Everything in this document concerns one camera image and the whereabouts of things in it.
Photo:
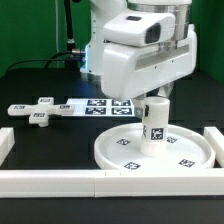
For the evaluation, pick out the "white marker sheet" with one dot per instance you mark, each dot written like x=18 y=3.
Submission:
x=101 y=107

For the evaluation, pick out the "white right fence bar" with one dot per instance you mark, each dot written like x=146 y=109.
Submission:
x=216 y=140

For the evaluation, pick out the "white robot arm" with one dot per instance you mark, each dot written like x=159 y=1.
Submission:
x=102 y=11

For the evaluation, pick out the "white round table top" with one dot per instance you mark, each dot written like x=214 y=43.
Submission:
x=120 y=148

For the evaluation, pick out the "white left fence bar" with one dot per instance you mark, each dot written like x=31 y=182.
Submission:
x=7 y=141

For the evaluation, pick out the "black vertical pole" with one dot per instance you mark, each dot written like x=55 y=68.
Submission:
x=71 y=64

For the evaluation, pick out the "white front fence bar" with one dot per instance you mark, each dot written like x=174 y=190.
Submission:
x=110 y=183

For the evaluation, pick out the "white cross-shaped table base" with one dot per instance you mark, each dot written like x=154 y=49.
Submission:
x=40 y=112

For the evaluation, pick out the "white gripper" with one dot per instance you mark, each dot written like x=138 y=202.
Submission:
x=130 y=71

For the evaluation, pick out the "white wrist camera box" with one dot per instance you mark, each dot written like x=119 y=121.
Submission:
x=139 y=29

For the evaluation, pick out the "white fence bar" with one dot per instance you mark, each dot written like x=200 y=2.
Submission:
x=110 y=183
x=7 y=141
x=216 y=140

